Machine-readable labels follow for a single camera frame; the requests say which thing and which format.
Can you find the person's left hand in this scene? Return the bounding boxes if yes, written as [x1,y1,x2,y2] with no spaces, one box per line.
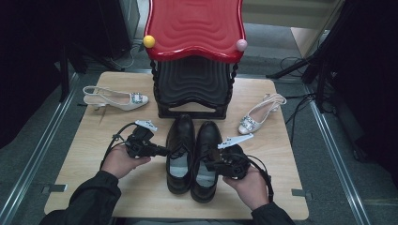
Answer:
[100,143,152,180]

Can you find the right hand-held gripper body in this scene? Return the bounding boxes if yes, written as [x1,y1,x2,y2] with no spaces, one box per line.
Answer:
[217,133,254,181]

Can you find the hand-held gripper cable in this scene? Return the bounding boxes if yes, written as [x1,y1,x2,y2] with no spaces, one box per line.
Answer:
[247,153,275,203]
[99,122,139,170]

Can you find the white floor cable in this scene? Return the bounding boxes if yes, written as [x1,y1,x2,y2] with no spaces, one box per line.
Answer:
[109,45,145,71]

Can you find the metal floor rail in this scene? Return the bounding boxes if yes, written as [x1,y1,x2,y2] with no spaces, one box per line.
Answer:
[0,73,79,225]
[304,83,374,225]

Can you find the right hand-held gripper cable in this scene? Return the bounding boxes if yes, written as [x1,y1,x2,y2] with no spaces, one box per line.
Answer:
[247,153,275,203]

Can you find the left hand-held gripper cable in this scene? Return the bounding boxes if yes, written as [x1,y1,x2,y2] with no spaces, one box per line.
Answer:
[99,122,139,170]

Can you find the yellow ball knob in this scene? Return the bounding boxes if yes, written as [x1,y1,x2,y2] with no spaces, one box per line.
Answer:
[143,35,156,49]

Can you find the pink ball knob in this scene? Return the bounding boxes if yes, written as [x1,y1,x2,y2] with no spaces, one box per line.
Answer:
[235,38,248,53]

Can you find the black tripod stand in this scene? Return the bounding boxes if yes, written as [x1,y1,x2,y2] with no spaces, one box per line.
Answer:
[266,46,332,113]

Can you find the white jewelled slingback heel shoe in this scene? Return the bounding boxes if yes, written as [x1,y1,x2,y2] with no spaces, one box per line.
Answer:
[83,85,149,112]
[237,93,287,135]

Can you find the black curtain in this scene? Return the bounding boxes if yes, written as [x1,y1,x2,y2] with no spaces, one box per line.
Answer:
[315,0,398,179]

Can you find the black leather lace-up shoe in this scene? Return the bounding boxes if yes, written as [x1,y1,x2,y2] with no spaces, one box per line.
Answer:
[190,121,223,204]
[164,113,196,195]

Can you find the black floor cables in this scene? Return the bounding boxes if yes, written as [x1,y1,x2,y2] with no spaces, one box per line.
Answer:
[280,55,317,144]

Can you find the person's right hand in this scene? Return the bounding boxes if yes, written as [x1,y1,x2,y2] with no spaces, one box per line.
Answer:
[222,167,270,211]

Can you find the dark curtain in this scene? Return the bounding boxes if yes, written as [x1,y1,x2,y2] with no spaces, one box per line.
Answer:
[0,0,132,148]

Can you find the beige board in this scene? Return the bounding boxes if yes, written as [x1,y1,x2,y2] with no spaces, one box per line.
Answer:
[290,26,329,59]

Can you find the red and black shoe rack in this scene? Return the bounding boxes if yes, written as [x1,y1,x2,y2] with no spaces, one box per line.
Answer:
[143,0,248,120]

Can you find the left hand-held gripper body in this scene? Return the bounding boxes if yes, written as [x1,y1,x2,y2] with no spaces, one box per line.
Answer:
[125,119,159,159]

